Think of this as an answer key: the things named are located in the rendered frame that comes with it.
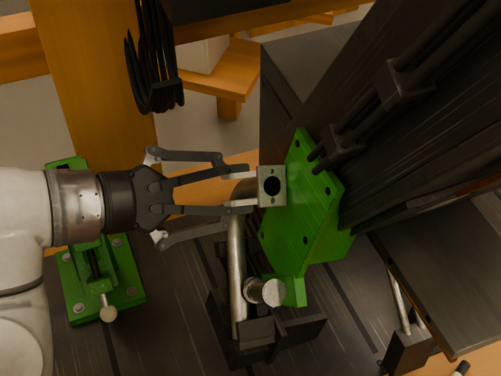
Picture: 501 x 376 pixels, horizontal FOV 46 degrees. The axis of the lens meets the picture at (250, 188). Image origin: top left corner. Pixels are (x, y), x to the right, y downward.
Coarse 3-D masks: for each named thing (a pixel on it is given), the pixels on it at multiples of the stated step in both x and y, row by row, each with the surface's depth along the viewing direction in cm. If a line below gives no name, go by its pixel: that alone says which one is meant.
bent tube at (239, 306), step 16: (256, 176) 77; (272, 176) 79; (240, 192) 85; (256, 192) 80; (272, 192) 80; (240, 224) 90; (240, 240) 90; (240, 256) 90; (240, 272) 89; (240, 288) 89; (240, 304) 89; (240, 320) 89
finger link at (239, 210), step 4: (252, 204) 78; (232, 208) 77; (236, 208) 77; (240, 208) 78; (244, 208) 78; (248, 208) 78; (252, 208) 78; (236, 212) 77; (240, 212) 78; (244, 212) 78; (248, 212) 78; (220, 216) 77; (224, 216) 77; (228, 216) 77; (216, 220) 77; (220, 220) 76; (224, 220) 77; (228, 220) 77
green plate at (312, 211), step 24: (312, 144) 73; (288, 168) 78; (312, 168) 73; (288, 192) 79; (312, 192) 73; (336, 192) 68; (264, 216) 86; (288, 216) 79; (312, 216) 74; (336, 216) 74; (264, 240) 87; (288, 240) 80; (312, 240) 74; (336, 240) 78; (288, 264) 81
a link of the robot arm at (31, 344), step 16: (32, 288) 65; (0, 304) 62; (16, 304) 63; (32, 304) 65; (0, 320) 60; (16, 320) 62; (32, 320) 63; (48, 320) 66; (0, 336) 60; (16, 336) 60; (32, 336) 61; (48, 336) 66; (0, 352) 58; (16, 352) 60; (32, 352) 61; (48, 352) 65; (0, 368) 55; (16, 368) 59; (32, 368) 61; (48, 368) 66
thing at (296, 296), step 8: (264, 272) 88; (272, 272) 86; (280, 280) 82; (288, 280) 80; (296, 280) 79; (288, 288) 81; (296, 288) 79; (304, 288) 80; (288, 296) 81; (296, 296) 79; (304, 296) 79; (288, 304) 81; (296, 304) 79; (304, 304) 79
